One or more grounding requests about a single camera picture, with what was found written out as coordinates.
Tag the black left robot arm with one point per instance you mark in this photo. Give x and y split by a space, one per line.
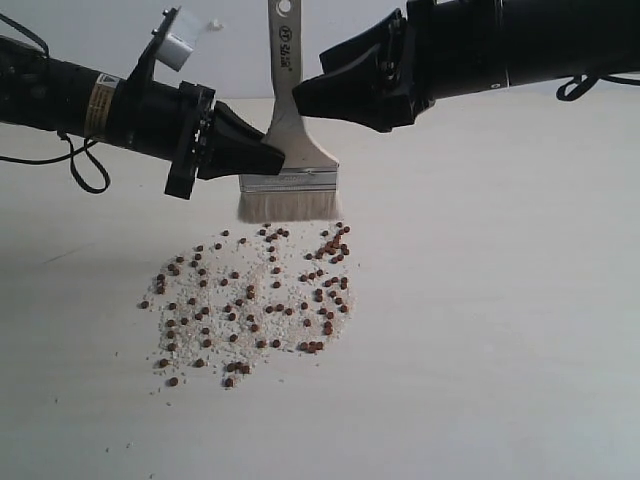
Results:
137 113

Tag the small white wall blob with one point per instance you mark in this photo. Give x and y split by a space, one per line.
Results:
215 26

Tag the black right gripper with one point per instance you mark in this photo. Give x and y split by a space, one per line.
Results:
379 79

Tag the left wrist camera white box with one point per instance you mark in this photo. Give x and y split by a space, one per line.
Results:
176 38

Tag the wooden paint brush white bristles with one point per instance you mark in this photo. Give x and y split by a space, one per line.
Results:
306 187

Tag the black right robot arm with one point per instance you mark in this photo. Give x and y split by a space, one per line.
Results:
478 46

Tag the pile of brown pellets and grains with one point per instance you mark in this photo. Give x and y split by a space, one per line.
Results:
248 294

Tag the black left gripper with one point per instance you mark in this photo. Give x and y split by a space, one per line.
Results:
215 142

